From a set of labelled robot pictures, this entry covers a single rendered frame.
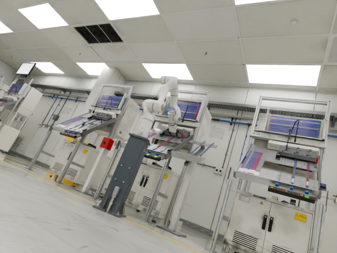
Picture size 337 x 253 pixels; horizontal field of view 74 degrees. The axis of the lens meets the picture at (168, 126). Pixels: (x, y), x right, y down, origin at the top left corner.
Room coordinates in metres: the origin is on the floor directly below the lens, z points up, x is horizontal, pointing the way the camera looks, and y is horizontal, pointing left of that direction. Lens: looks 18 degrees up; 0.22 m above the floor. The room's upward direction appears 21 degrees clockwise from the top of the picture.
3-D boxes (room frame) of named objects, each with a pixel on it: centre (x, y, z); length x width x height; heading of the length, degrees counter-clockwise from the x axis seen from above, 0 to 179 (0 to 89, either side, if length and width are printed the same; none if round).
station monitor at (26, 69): (5.54, 3.95, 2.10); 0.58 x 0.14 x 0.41; 58
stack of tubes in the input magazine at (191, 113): (3.06, -0.12, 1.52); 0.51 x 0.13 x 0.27; 58
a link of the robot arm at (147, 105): (2.12, 0.24, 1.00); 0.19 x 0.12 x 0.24; 63
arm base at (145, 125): (2.11, 0.21, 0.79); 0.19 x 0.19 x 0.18
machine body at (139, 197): (3.20, -0.13, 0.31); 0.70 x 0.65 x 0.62; 58
